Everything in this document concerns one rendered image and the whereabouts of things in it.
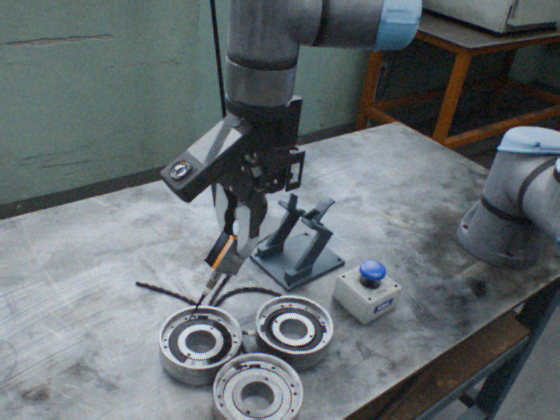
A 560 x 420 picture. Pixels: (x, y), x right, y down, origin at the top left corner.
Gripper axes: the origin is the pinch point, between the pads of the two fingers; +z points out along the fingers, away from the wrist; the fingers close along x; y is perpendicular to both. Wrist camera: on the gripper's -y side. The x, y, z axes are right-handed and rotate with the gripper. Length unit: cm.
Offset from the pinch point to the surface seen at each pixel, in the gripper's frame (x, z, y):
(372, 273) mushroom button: -9.8, 6.0, 18.2
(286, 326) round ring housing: -6.8, 12.0, 5.2
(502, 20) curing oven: 79, 7, 208
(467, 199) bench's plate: 0, 13, 62
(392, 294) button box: -12.5, 9.3, 20.7
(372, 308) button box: -12.3, 10.2, 16.7
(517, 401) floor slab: -21, 93, 104
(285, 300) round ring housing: -4.3, 9.8, 6.8
